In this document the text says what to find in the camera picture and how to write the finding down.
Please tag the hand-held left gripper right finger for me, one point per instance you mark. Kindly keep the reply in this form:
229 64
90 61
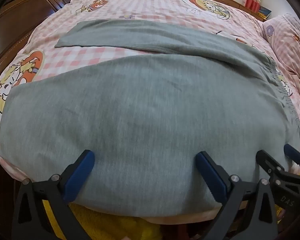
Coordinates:
210 175

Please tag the grey pants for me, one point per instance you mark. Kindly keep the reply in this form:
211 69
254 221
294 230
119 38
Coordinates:
140 117

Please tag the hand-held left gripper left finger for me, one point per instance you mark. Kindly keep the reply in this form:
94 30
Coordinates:
80 172

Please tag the yellow cloth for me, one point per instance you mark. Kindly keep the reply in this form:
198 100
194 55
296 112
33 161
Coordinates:
102 222

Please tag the wooden headboard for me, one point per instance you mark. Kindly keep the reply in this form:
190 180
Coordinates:
242 6

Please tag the pink checked pillow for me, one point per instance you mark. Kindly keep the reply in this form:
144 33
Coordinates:
290 42

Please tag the colourful book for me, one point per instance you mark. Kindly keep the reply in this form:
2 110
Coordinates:
265 12

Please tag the pink checked printed blanket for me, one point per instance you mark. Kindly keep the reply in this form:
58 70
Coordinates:
152 5

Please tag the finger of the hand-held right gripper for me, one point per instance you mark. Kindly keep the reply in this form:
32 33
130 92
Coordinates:
293 153
265 160

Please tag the dark wooden wardrobe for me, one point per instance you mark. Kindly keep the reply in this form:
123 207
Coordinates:
27 10

